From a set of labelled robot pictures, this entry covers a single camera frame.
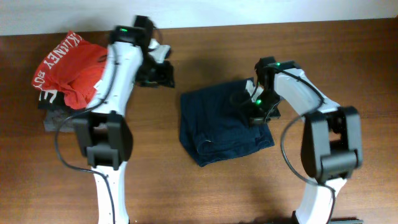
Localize navy blue shorts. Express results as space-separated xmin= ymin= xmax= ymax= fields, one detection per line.
xmin=179 ymin=78 xmax=275 ymax=167

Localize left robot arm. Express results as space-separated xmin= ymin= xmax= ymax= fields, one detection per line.
xmin=72 ymin=16 xmax=175 ymax=223

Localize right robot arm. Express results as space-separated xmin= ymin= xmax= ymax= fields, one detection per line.
xmin=249 ymin=57 xmax=363 ymax=224

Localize red folded shirt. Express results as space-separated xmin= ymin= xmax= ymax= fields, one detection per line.
xmin=31 ymin=30 xmax=108 ymax=110

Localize black folded shirt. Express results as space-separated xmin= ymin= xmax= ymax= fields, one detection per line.
xmin=38 ymin=90 xmax=95 ymax=113

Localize grey folded shirt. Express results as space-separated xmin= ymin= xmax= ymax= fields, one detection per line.
xmin=43 ymin=109 xmax=77 ymax=133

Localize right black cable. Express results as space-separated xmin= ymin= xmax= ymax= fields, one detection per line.
xmin=229 ymin=70 xmax=336 ymax=224

